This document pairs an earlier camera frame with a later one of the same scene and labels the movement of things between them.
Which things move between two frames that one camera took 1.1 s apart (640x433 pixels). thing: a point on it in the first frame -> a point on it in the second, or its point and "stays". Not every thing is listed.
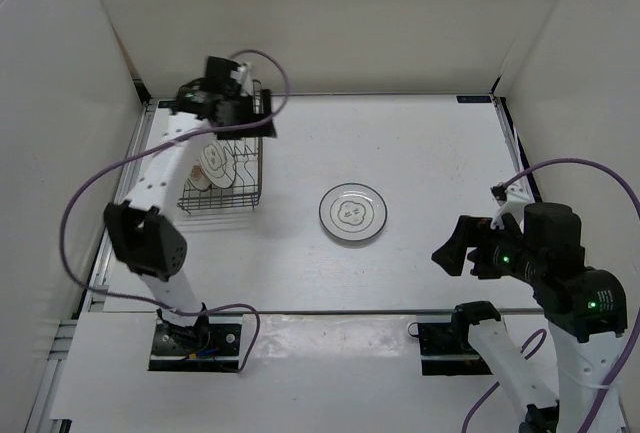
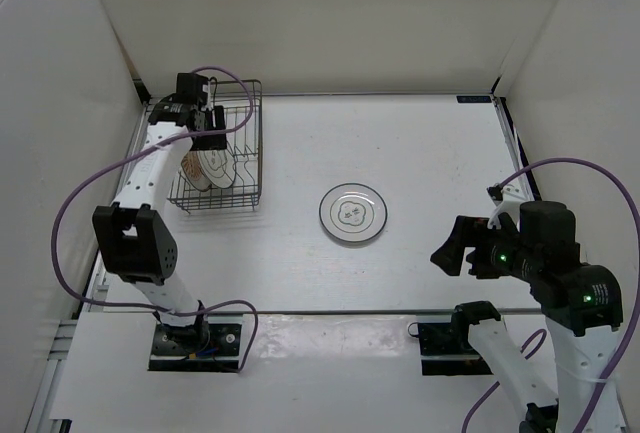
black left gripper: (265, 129) -> (210, 142)
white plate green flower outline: (353, 211) stays
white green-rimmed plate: (218, 163) stays
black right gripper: (469, 231) stays
